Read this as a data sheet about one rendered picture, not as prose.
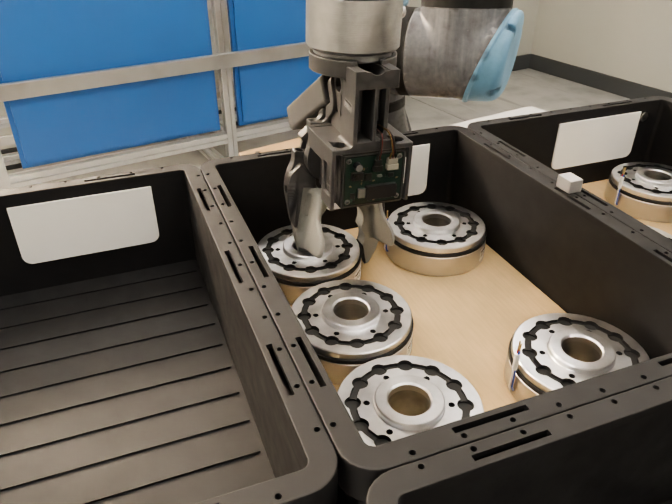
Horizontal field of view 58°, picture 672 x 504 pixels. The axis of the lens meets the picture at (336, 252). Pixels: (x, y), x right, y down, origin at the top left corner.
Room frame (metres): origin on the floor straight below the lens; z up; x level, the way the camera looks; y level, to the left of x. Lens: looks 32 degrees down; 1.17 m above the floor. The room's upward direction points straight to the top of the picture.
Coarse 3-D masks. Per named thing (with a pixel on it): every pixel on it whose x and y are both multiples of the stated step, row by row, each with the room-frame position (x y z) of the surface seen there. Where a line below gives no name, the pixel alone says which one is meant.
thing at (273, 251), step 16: (272, 240) 0.52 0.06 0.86; (336, 240) 0.52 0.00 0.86; (352, 240) 0.52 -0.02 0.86; (272, 256) 0.49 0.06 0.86; (336, 256) 0.49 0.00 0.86; (352, 256) 0.49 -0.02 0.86; (272, 272) 0.46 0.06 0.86; (288, 272) 0.46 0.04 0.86; (304, 272) 0.46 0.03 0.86; (320, 272) 0.46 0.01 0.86; (336, 272) 0.46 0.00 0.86
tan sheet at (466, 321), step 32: (384, 256) 0.54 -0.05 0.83; (416, 288) 0.48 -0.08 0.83; (448, 288) 0.48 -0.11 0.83; (480, 288) 0.48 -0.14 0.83; (512, 288) 0.48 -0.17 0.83; (416, 320) 0.43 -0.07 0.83; (448, 320) 0.43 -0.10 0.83; (480, 320) 0.43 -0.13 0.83; (512, 320) 0.43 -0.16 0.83; (416, 352) 0.39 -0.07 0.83; (448, 352) 0.39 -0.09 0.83; (480, 352) 0.39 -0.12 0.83; (480, 384) 0.35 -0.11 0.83
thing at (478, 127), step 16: (656, 96) 0.76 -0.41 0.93; (544, 112) 0.70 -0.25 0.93; (560, 112) 0.70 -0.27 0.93; (576, 112) 0.71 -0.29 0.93; (592, 112) 0.71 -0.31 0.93; (480, 128) 0.65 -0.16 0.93; (496, 144) 0.60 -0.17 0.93; (528, 160) 0.56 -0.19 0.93; (576, 192) 0.49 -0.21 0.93; (608, 208) 0.46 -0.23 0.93; (640, 224) 0.43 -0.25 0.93; (656, 240) 0.40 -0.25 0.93
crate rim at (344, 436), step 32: (448, 128) 0.65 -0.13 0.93; (224, 160) 0.56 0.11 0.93; (256, 160) 0.56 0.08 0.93; (512, 160) 0.56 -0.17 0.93; (224, 192) 0.49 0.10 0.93; (608, 224) 0.43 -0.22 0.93; (256, 256) 0.39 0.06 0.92; (288, 320) 0.30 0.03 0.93; (288, 352) 0.28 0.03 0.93; (576, 384) 0.25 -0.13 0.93; (608, 384) 0.25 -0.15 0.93; (640, 384) 0.25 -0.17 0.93; (320, 416) 0.22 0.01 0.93; (480, 416) 0.22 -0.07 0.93; (512, 416) 0.22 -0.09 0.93; (544, 416) 0.22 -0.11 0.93; (352, 448) 0.20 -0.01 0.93; (384, 448) 0.20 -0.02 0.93; (416, 448) 0.20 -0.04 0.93; (448, 448) 0.20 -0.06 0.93; (352, 480) 0.19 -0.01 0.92
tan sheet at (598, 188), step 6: (606, 180) 0.73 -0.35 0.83; (582, 186) 0.71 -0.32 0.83; (588, 186) 0.71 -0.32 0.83; (594, 186) 0.71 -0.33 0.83; (600, 186) 0.71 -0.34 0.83; (594, 192) 0.69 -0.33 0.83; (600, 192) 0.69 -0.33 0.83; (642, 222) 0.61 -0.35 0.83; (648, 222) 0.61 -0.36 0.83; (654, 222) 0.61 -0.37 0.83; (660, 222) 0.61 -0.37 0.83; (660, 228) 0.60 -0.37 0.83; (666, 228) 0.60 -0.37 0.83
